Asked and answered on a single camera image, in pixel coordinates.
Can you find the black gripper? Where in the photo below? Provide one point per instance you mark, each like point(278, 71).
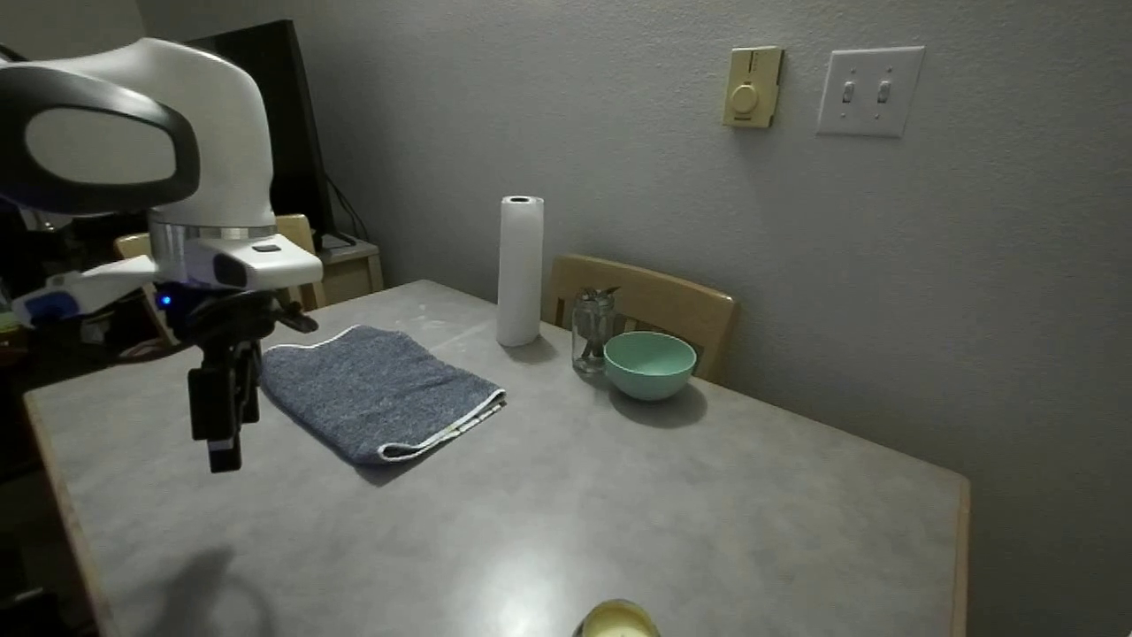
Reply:
point(232, 323)

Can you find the blue-grey cloth with white hem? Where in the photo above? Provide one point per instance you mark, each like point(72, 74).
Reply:
point(374, 395)

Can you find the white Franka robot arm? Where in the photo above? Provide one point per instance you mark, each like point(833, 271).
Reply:
point(152, 127)

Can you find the tan box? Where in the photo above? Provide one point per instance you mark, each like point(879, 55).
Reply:
point(352, 271)

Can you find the black monitor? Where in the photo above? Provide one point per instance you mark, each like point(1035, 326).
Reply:
point(289, 119)

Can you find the white paper towel roll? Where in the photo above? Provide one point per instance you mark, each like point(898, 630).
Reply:
point(521, 271)

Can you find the clear glass jar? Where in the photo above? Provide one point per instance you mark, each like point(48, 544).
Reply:
point(588, 338)

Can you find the green bowl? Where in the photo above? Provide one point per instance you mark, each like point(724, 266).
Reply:
point(649, 367)

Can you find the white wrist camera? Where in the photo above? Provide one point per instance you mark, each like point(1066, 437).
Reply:
point(82, 288)

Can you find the beige wall thermostat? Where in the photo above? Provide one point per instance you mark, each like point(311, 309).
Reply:
point(752, 91)

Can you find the white double light switch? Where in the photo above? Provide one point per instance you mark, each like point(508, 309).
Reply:
point(870, 91)

